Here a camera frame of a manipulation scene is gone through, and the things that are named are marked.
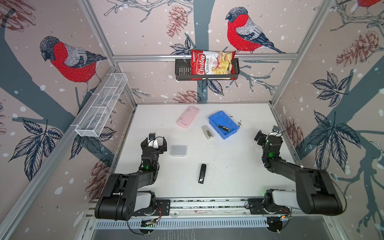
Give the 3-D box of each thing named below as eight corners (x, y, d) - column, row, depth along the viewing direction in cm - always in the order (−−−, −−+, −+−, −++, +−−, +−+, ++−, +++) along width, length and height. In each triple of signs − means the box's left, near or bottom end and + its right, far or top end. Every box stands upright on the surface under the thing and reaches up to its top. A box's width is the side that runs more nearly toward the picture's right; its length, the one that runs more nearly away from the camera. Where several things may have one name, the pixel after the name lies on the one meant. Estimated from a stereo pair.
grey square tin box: (170, 156, 94) (169, 154, 92) (171, 147, 99) (170, 145, 96) (186, 156, 94) (186, 154, 92) (187, 147, 99) (187, 145, 96)
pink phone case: (175, 124, 110) (174, 122, 108) (189, 106, 122) (189, 104, 120) (186, 129, 106) (186, 127, 105) (200, 110, 119) (200, 108, 117)
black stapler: (198, 183, 84) (198, 180, 80) (201, 166, 90) (201, 163, 86) (203, 184, 83) (203, 181, 79) (206, 167, 89) (206, 164, 86)
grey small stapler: (207, 139, 101) (207, 138, 100) (200, 128, 107) (200, 126, 106) (213, 137, 103) (213, 135, 101) (205, 126, 109) (205, 124, 107)
